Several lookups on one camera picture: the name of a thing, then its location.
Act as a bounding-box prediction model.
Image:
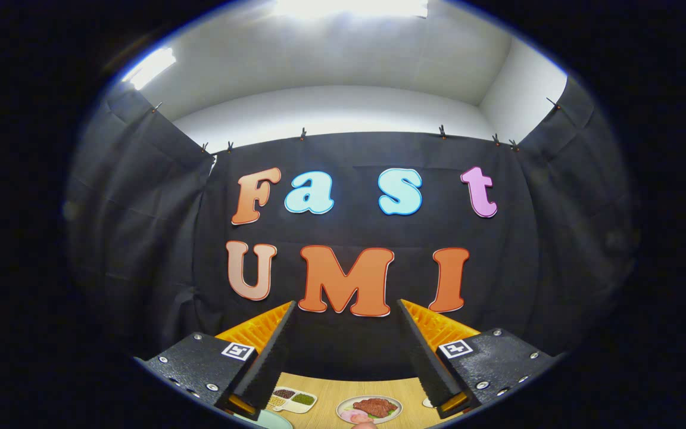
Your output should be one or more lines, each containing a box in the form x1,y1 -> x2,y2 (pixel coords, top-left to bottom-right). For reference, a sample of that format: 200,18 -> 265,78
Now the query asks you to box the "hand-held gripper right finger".
397,299 -> 561,419

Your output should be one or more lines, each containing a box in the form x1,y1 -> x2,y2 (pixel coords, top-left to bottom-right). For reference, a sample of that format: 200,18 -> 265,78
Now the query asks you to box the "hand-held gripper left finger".
135,301 -> 295,419

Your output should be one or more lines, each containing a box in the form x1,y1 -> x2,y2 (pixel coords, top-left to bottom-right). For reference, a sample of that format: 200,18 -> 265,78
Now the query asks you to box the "white oval food plate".
336,395 -> 403,425

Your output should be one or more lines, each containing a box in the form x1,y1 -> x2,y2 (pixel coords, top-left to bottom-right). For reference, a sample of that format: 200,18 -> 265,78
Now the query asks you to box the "light green round plate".
233,409 -> 294,429

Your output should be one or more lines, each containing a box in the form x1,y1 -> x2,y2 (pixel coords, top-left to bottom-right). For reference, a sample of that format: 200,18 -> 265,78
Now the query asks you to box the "brown meat steak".
353,398 -> 397,417

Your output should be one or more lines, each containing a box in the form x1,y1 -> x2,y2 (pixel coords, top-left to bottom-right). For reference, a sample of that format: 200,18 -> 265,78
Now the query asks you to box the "black backdrop cloth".
63,77 -> 638,382

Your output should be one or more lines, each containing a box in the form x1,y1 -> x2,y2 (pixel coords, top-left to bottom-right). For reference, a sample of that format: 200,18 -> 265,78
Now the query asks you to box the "row of small cloth clips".
149,98 -> 561,153

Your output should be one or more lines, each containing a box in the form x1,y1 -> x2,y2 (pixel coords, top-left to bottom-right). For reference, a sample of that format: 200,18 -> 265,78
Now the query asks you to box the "long ceiling light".
272,0 -> 430,18
120,46 -> 177,91

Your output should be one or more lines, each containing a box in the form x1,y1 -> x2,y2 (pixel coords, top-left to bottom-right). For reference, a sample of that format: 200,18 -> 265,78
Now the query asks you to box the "white divided tray with handle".
270,387 -> 318,414

